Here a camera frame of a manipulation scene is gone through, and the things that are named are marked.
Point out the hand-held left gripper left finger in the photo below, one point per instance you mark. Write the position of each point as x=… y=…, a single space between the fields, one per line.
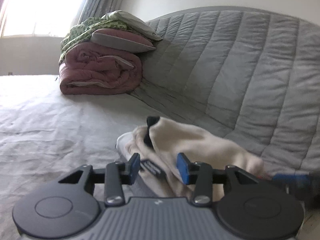
x=135 y=166

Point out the pink grey pillow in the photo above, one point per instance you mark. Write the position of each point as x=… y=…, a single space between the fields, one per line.
x=120 y=41

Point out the grey sheeted bed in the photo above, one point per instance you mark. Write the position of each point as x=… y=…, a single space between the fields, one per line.
x=50 y=120

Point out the green patterned blanket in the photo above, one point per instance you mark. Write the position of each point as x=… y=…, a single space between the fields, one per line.
x=80 y=32

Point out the cream pillow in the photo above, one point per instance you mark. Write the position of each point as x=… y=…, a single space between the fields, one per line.
x=135 y=22

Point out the grey padded headboard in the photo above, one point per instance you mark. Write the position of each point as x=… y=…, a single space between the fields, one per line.
x=237 y=67

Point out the bright window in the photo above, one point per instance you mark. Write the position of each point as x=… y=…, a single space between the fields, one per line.
x=37 y=5

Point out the white folded cloth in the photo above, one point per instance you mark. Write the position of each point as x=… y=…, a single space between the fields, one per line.
x=123 y=142

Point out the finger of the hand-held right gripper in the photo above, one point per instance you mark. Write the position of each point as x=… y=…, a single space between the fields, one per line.
x=290 y=179

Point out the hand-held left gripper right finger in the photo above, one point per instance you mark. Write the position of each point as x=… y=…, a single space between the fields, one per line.
x=182 y=168

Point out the beige black-sleeved bear shirt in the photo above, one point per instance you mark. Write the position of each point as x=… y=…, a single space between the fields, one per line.
x=200 y=145

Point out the pink folded quilt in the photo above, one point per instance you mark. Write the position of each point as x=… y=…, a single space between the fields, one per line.
x=100 y=75

